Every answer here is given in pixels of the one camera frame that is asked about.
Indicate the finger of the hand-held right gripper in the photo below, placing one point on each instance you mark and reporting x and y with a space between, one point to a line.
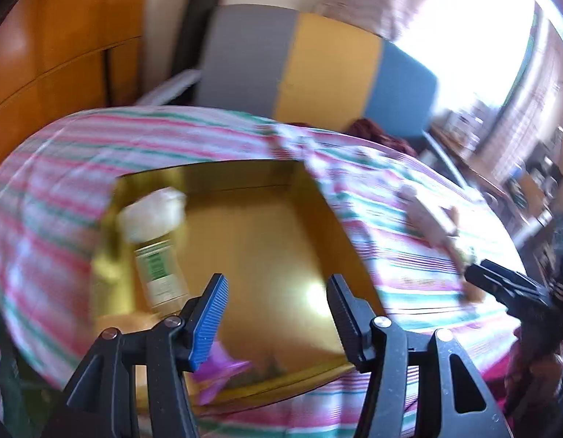
505 285

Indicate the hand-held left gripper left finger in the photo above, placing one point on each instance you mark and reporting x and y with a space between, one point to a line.
210 324

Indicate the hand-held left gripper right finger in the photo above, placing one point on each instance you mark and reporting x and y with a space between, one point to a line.
343 315

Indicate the gold rectangular box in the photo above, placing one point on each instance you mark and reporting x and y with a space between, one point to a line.
263 246

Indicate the beige oblong object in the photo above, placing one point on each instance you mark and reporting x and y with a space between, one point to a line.
434 219

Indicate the purple plastic item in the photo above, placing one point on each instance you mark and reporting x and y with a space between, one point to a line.
222 367

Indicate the white capped glass bottle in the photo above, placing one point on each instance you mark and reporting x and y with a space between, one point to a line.
158 273

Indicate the black silver stereo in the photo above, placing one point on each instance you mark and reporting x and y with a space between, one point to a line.
544 159

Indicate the wooden desk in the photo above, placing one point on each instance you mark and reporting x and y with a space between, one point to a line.
473 164

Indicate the white box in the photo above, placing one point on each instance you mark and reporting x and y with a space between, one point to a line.
464 121

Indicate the dark red cloth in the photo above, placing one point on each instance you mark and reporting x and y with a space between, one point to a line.
382 134

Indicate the striped bed sheet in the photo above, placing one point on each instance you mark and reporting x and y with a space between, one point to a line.
58 182

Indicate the window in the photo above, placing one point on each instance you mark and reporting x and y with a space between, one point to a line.
468 32

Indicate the grey yellow blue headboard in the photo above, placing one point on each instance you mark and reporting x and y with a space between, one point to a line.
327 68

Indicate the orange wooden wardrobe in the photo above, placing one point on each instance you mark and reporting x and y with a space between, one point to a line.
58 54

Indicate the grey metal frame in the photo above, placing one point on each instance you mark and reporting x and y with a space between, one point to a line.
443 159

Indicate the white bed rail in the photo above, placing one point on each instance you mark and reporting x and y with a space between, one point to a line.
169 89

